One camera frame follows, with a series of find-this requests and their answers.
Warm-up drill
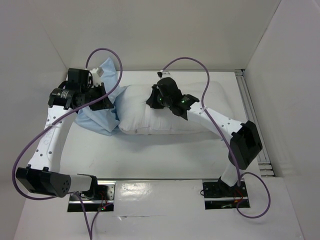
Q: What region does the aluminium rail frame right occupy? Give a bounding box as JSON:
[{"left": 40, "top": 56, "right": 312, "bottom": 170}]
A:
[{"left": 235, "top": 69, "right": 276, "bottom": 178}]

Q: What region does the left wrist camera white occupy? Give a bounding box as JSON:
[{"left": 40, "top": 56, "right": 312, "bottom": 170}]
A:
[{"left": 88, "top": 67, "right": 104, "bottom": 87}]

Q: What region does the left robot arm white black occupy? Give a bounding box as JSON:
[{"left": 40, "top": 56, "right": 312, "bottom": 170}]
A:
[{"left": 14, "top": 67, "right": 114, "bottom": 200}]

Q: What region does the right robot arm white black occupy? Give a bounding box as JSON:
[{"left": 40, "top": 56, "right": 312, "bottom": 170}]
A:
[{"left": 146, "top": 77, "right": 263, "bottom": 196}]

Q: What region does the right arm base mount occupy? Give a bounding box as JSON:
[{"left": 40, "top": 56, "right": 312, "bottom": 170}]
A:
[{"left": 200, "top": 180, "right": 250, "bottom": 210}]

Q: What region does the light blue pillowcase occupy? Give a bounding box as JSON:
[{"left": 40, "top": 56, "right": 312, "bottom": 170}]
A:
[{"left": 74, "top": 58, "right": 120, "bottom": 136}]

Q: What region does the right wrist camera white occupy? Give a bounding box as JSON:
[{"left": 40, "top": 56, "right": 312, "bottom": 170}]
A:
[{"left": 157, "top": 70, "right": 172, "bottom": 80}]

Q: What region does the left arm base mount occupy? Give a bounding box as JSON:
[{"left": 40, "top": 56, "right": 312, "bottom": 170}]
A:
[{"left": 79, "top": 179, "right": 116, "bottom": 213}]

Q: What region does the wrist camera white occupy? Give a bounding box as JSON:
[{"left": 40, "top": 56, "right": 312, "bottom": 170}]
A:
[
  {"left": 88, "top": 67, "right": 104, "bottom": 87},
  {"left": 157, "top": 70, "right": 172, "bottom": 80}
]

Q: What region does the white pillow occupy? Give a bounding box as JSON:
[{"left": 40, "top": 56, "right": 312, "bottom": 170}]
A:
[{"left": 117, "top": 80, "right": 232, "bottom": 136}]

